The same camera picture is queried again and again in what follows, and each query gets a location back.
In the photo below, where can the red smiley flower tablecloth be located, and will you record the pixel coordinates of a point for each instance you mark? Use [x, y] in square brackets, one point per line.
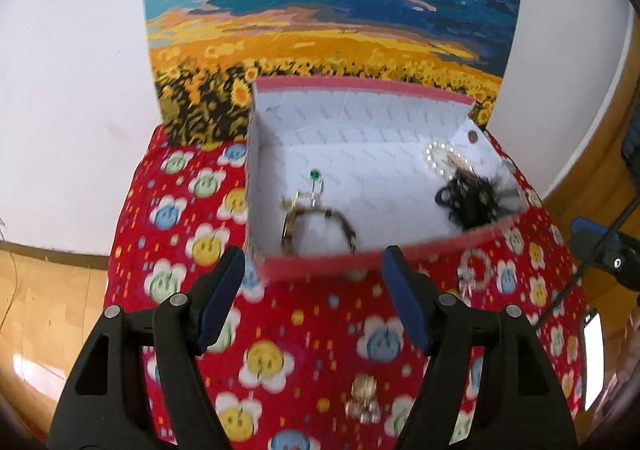
[310, 330]

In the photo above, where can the sunflower field landscape painting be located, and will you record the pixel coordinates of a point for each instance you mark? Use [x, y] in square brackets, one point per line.
[325, 4]

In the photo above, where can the black lace hair bow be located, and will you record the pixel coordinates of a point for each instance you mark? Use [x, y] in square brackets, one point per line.
[470, 205]

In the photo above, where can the pink cardboard box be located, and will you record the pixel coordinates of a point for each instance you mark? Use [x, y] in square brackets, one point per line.
[360, 139]

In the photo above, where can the gold brooch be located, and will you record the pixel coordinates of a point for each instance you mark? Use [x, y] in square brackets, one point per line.
[362, 387]

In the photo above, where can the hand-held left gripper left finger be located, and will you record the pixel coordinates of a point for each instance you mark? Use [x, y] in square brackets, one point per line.
[220, 295]

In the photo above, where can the black smartphone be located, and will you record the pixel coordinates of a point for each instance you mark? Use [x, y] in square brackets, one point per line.
[594, 360]

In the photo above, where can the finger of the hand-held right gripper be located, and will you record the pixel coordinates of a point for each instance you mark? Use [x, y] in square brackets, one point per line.
[585, 230]

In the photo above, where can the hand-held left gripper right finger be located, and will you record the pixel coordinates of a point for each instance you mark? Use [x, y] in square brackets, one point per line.
[407, 300]

